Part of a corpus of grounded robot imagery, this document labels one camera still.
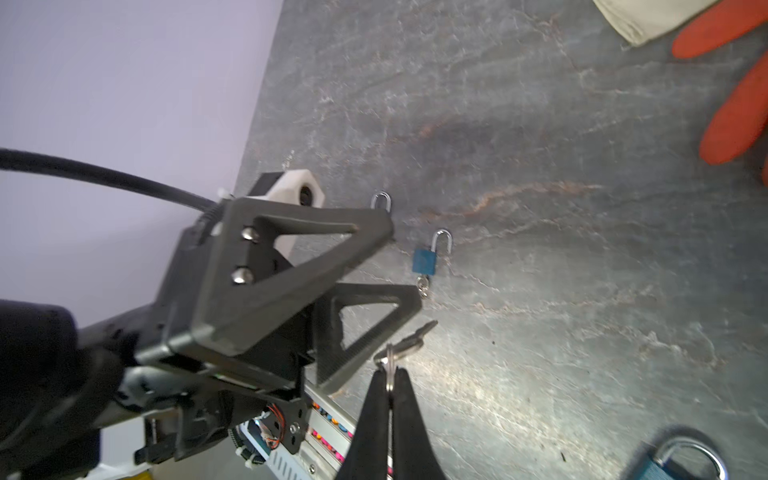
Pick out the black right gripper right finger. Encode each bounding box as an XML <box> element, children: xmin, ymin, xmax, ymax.
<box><xmin>392</xmin><ymin>368</ymin><xmax>446</xmax><ymax>480</ymax></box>

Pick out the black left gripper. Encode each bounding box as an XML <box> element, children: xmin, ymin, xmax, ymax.
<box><xmin>80</xmin><ymin>198</ymin><xmax>422</xmax><ymax>464</ymax></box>

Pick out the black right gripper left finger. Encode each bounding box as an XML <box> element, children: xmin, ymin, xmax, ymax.
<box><xmin>335</xmin><ymin>370</ymin><xmax>390</xmax><ymax>480</ymax></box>

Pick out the small blue padlock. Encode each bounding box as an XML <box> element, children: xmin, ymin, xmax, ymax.
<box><xmin>411</xmin><ymin>228</ymin><xmax>454</xmax><ymax>277</ymax></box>

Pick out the black padlock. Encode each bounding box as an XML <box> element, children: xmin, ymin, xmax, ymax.
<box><xmin>370</xmin><ymin>190</ymin><xmax>393</xmax><ymax>213</ymax></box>

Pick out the large blue padlock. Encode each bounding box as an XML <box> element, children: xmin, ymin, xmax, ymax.
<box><xmin>625</xmin><ymin>435</ymin><xmax>730</xmax><ymax>480</ymax></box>

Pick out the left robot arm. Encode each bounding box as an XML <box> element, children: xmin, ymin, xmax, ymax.
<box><xmin>1</xmin><ymin>149</ymin><xmax>421</xmax><ymax>479</ymax></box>

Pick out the cream work glove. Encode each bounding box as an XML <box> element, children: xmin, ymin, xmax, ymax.
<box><xmin>593</xmin><ymin>0</ymin><xmax>717</xmax><ymax>47</ymax></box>

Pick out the red rubber glove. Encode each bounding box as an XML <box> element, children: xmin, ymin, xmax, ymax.
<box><xmin>670</xmin><ymin>0</ymin><xmax>768</xmax><ymax>187</ymax></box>

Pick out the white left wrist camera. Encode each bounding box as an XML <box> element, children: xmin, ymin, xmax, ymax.
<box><xmin>241</xmin><ymin>169</ymin><xmax>326</xmax><ymax>258</ymax></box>

